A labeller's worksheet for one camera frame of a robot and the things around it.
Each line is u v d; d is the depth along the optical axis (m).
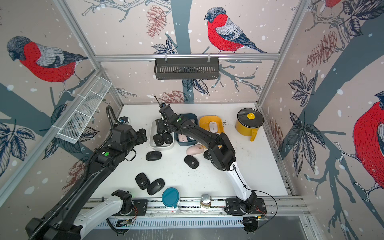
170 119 0.70
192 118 1.01
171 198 0.70
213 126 1.03
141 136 0.69
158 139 0.96
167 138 0.98
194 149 0.93
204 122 1.06
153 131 1.01
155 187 0.79
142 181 0.80
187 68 1.06
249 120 0.99
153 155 0.90
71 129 0.80
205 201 0.66
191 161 0.87
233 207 0.73
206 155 0.90
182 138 0.97
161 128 0.81
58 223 0.38
